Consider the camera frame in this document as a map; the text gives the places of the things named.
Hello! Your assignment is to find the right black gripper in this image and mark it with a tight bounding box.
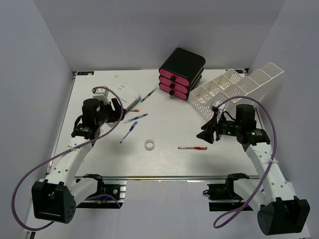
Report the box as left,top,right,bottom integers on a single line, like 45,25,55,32
196,112,242,144

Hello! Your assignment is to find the blue clear pen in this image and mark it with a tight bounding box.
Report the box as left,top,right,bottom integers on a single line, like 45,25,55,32
124,113,148,124

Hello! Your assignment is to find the blue capped pen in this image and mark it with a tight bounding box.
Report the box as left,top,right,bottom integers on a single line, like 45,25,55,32
120,122,138,143

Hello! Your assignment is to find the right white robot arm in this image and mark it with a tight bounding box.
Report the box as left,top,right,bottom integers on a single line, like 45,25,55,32
196,104,310,236

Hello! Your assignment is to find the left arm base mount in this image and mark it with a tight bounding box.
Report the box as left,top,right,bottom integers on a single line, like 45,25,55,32
70,174,127,209

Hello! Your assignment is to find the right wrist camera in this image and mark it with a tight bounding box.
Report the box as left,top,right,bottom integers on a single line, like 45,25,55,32
211,101,225,113

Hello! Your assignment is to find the clear tape roll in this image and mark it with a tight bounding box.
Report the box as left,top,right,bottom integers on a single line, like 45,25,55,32
144,139,155,151

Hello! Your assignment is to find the red pen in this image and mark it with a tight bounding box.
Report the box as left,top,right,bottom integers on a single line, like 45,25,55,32
178,146,207,150

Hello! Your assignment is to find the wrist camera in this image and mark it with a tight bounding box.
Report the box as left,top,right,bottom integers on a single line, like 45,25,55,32
92,88,108,103
211,101,225,113

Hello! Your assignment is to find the white plastic file rack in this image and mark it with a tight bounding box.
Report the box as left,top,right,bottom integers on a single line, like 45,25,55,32
188,62,285,123

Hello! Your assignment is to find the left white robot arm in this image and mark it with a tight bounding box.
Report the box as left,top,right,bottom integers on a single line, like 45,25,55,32
31,98,124,224

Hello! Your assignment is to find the blue sticker label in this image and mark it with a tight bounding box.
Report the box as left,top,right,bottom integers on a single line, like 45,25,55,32
77,71,94,76

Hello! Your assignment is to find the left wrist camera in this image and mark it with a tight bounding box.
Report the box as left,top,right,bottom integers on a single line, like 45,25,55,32
92,88,108,103

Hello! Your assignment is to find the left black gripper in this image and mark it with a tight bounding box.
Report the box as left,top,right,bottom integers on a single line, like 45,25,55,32
96,98,127,126

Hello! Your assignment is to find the black pink drawer organizer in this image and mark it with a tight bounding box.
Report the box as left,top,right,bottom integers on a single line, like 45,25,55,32
159,47,206,100

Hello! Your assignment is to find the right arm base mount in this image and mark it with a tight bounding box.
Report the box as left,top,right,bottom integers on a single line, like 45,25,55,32
203,173,250,212

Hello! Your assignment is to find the green pen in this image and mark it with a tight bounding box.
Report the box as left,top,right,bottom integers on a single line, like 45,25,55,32
140,87,158,103

